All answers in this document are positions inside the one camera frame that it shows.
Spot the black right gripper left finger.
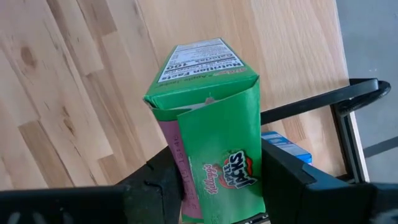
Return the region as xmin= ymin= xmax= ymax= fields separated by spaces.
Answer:
xmin=0 ymin=145 xmax=185 ymax=224

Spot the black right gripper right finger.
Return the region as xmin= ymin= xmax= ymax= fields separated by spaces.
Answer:
xmin=261 ymin=138 xmax=398 ymax=224

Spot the blue Rice Krispies cereal box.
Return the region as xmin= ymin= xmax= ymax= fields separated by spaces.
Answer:
xmin=261 ymin=131 xmax=313 ymax=165

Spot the green Apple Jacks cereal box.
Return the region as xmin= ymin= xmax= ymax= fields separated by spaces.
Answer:
xmin=142 ymin=37 xmax=267 ymax=224

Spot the wooden shelf with black frame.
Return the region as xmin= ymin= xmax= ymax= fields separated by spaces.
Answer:
xmin=134 ymin=0 xmax=379 ymax=149

